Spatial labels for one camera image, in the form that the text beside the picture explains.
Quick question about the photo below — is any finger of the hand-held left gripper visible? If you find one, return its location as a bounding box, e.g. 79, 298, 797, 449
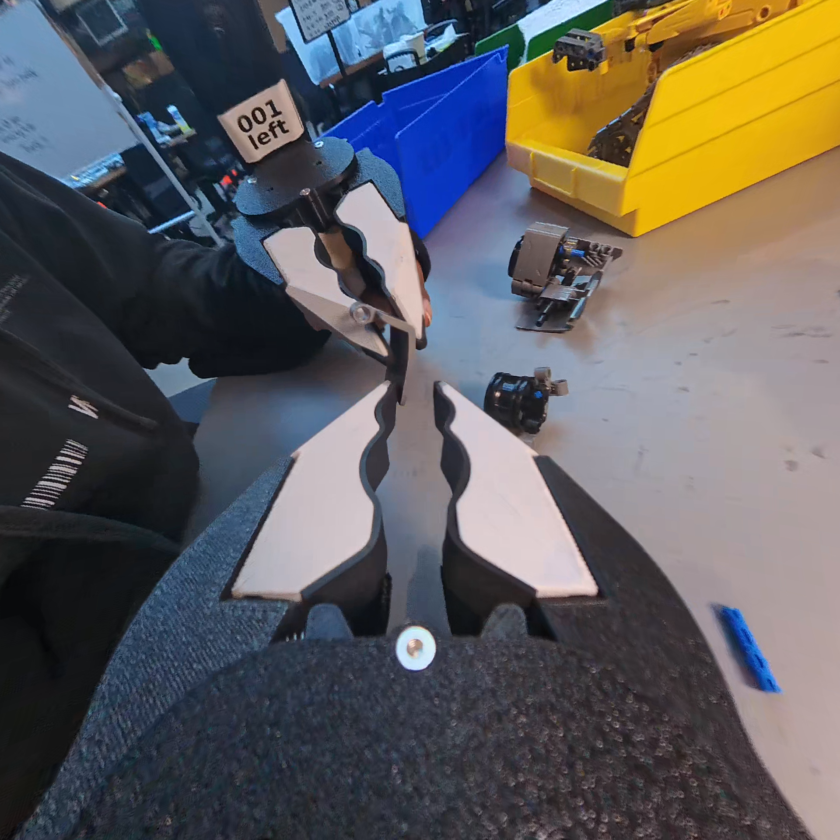
333, 181, 429, 350
261, 225, 393, 362

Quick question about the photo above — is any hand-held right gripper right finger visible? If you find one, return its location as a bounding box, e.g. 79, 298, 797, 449
433, 381, 601, 636

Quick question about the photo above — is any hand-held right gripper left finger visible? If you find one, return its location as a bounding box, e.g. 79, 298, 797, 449
230, 381, 401, 636

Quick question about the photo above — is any black round toy lens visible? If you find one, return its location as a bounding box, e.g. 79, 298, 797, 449
484, 367, 568, 435

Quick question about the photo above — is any blue plastic storage bin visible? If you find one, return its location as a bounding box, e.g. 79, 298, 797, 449
322, 46, 511, 240

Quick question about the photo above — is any grey brick head assembly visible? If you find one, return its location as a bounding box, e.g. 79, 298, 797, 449
508, 222, 623, 334

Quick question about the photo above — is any small whiteboard sign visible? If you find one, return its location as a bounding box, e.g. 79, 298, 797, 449
289, 0, 352, 43

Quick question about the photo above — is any white paper cup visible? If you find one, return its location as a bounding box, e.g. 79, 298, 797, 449
384, 33, 427, 70

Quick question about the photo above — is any green plastic storage bin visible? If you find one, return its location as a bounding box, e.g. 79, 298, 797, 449
474, 0, 614, 60

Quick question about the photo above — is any yellow toy tracked robot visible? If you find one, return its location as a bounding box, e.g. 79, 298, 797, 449
553, 0, 811, 165

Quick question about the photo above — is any blue brick pin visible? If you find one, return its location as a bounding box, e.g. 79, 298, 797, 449
712, 604, 783, 694

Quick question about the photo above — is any large whiteboard on stand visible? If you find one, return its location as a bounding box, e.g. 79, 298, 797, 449
0, 0, 221, 247

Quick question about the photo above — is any white foam sheet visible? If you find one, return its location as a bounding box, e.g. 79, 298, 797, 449
518, 0, 608, 37

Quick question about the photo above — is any yellow plastic storage bin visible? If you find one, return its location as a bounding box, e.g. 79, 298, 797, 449
505, 0, 840, 238

